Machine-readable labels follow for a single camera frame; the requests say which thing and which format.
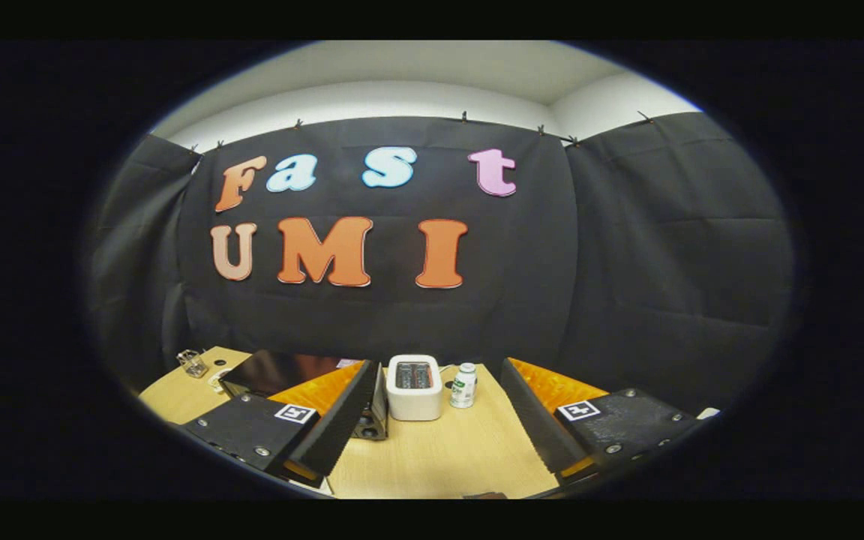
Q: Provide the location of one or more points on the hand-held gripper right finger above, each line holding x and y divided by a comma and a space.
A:
529, 420

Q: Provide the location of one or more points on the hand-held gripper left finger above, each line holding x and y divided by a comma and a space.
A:
342, 420

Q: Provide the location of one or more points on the white flat object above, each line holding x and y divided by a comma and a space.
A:
708, 412

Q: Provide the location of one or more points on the white bottle green label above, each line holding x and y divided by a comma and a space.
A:
463, 390

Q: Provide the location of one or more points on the small white snack dish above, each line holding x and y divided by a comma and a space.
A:
216, 382

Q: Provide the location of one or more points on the black toaster oven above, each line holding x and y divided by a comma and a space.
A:
274, 373

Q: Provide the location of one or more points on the white pop-up toaster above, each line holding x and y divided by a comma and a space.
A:
415, 401

